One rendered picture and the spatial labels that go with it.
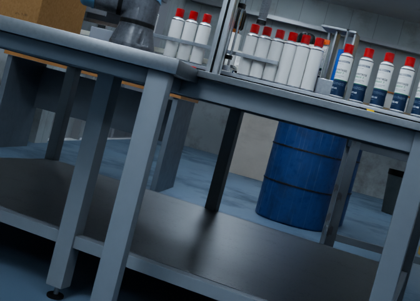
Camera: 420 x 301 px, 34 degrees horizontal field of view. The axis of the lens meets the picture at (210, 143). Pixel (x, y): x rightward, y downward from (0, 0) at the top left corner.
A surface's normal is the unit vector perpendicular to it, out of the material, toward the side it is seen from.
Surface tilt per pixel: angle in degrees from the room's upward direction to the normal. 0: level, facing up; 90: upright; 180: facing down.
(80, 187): 90
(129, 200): 90
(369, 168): 90
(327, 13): 90
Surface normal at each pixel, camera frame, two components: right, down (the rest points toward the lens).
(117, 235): -0.16, 0.01
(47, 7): 0.84, 0.25
